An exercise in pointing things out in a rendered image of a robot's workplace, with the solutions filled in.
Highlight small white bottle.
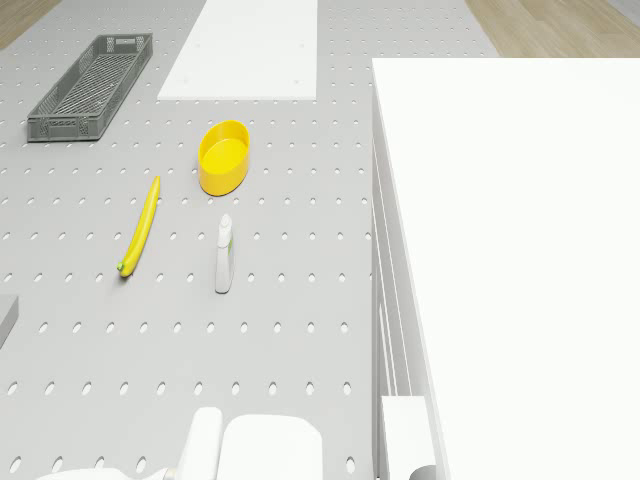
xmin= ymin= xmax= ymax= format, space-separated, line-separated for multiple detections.
xmin=214 ymin=213 xmax=236 ymax=295

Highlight yellow bowl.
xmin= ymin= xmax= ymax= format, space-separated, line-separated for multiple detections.
xmin=197 ymin=119 xmax=251 ymax=197

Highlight banana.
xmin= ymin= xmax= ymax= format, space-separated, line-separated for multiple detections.
xmin=117 ymin=174 xmax=162 ymax=279

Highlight white board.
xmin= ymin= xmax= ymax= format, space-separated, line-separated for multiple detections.
xmin=156 ymin=0 xmax=320 ymax=102

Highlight white cabinet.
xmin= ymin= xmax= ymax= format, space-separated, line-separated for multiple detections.
xmin=370 ymin=57 xmax=640 ymax=480

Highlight dark grey basket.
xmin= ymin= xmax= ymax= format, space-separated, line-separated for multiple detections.
xmin=26 ymin=32 xmax=155 ymax=144

